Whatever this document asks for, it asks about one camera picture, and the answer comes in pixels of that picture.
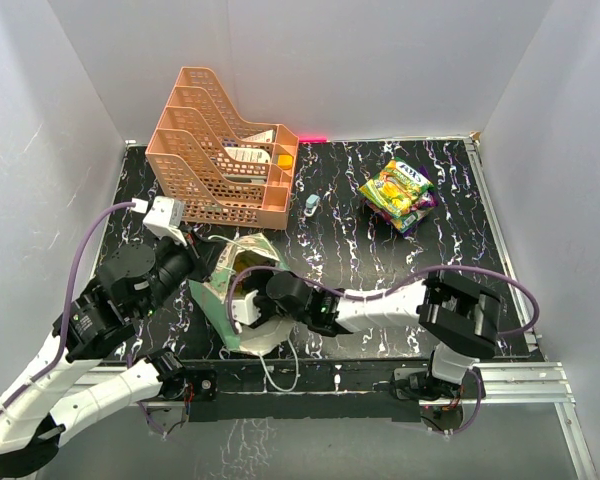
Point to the yellow green Fox's candy bag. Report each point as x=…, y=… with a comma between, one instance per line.
x=396, y=188

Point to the green snack packet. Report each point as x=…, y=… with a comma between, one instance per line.
x=408, y=221

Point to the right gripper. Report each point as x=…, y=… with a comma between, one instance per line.
x=265, y=314

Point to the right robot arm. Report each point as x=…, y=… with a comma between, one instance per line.
x=462, y=314

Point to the light blue padlock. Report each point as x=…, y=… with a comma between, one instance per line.
x=311, y=205

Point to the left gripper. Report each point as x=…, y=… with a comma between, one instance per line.
x=205, y=255

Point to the white papers in organizer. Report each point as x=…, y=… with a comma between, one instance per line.
x=250, y=153

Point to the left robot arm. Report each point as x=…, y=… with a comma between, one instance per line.
x=38, y=414

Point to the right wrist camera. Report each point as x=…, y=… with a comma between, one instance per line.
x=244, y=311

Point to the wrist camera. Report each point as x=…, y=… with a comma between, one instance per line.
x=162, y=217
x=244, y=311

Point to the green patterned paper bag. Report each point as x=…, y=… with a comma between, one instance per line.
x=265, y=335

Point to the purple Fox's candy bag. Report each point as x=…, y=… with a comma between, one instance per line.
x=427, y=198

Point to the black front mounting rail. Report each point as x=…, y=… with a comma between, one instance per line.
x=309, y=389

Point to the yellow sticky notes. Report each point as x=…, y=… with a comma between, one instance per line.
x=285, y=161

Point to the orange plastic file organizer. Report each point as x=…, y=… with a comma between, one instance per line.
x=188, y=157

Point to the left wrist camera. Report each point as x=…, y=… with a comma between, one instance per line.
x=162, y=217

